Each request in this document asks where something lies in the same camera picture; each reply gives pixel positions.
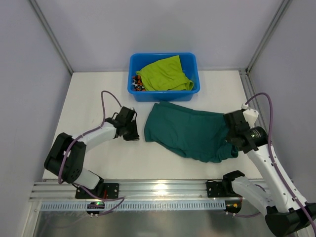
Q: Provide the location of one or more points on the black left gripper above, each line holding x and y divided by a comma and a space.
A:
132, 131

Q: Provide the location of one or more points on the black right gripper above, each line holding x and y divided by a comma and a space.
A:
235, 129

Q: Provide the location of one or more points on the dark green shorts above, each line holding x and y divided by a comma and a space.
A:
200, 135

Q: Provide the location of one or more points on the lime green shorts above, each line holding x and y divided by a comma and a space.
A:
165, 74

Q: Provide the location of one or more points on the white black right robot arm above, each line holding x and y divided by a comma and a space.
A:
284, 208

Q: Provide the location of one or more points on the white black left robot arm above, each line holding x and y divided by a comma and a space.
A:
66, 156

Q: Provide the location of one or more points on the orange black patterned shorts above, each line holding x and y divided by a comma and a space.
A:
137, 84

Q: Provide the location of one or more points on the right controller board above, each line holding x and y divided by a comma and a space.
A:
232, 207

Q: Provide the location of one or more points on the controller board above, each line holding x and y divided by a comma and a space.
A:
232, 207
95, 208

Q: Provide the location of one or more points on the left controller board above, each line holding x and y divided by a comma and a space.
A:
95, 208

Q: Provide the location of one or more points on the blue plastic bin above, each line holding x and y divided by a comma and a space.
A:
189, 67

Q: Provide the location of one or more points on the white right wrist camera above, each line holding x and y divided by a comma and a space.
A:
249, 114

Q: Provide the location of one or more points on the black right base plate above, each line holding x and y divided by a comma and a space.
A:
216, 189

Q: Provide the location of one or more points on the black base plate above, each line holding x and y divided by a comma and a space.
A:
216, 189
111, 191

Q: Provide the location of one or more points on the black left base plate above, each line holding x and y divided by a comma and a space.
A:
111, 191

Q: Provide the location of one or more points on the aluminium mounting rail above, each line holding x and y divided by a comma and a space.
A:
191, 189

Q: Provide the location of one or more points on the grey slotted cable duct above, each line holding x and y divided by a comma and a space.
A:
133, 205

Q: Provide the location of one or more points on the right aluminium frame post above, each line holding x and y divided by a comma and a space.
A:
276, 19

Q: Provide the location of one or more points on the aluminium frame post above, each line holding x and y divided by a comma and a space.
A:
276, 19
47, 28

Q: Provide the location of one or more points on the left aluminium frame post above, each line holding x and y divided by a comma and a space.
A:
47, 28

